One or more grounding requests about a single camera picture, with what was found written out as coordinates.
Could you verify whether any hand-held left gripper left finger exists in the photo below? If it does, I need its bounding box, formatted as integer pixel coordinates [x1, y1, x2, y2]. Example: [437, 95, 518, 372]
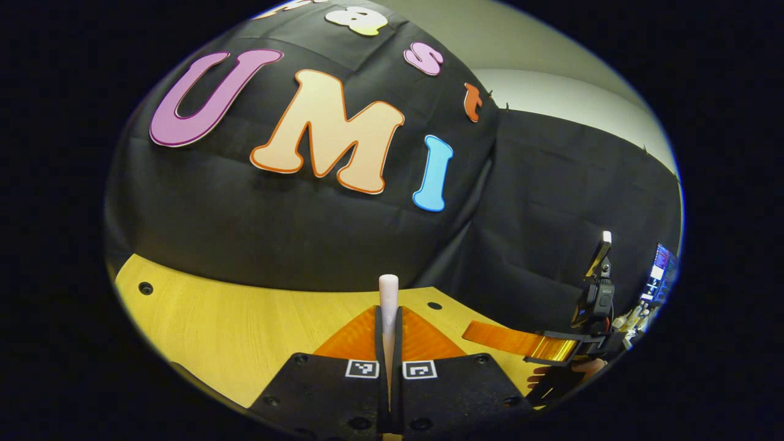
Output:
[251, 305, 391, 435]

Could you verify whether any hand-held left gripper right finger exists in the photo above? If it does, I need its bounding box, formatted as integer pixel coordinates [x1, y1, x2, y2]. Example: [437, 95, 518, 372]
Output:
[392, 305, 533, 435]

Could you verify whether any pale pink toothbrush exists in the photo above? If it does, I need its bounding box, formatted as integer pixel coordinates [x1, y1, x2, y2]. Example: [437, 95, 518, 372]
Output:
[379, 274, 399, 411]

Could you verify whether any yellow wooden desktop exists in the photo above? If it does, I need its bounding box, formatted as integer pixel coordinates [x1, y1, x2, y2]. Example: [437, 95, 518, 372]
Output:
[115, 254, 552, 410]

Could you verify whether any computer monitor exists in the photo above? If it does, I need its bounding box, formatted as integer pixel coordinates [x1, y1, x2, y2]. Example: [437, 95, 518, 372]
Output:
[640, 243, 678, 304]

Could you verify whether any black backdrop cloth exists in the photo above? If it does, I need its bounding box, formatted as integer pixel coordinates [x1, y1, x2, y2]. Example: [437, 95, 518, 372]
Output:
[104, 0, 682, 344]

